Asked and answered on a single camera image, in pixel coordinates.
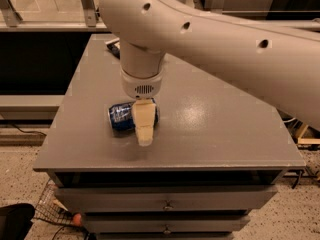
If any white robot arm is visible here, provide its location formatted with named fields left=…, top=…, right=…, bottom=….
left=99, top=0, right=320, bottom=130

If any wooden yellow frame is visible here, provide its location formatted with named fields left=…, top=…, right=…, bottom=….
left=293, top=123, right=320, bottom=145

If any blue pepsi can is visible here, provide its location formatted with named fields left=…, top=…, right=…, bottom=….
left=108, top=99, right=158, bottom=131

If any lower grey drawer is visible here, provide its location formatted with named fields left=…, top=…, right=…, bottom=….
left=83, top=213, right=249, bottom=234

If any blue chip bag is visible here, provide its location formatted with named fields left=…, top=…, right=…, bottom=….
left=105, top=38, right=120, bottom=58

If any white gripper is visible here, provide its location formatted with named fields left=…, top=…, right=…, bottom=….
left=120, top=70, right=163, bottom=147

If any upper grey drawer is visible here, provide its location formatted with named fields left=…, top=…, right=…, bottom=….
left=55, top=185, right=277, bottom=213

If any grey drawer cabinet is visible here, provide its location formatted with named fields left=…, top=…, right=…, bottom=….
left=34, top=34, right=304, bottom=240

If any grey drawer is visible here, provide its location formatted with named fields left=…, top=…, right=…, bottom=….
left=55, top=185, right=277, bottom=213
left=83, top=213, right=249, bottom=234

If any small orange ball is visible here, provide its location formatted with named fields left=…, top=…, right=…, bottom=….
left=72, top=213, right=82, bottom=227

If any wire basket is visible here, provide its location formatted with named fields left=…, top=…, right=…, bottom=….
left=33, top=180, right=78, bottom=228

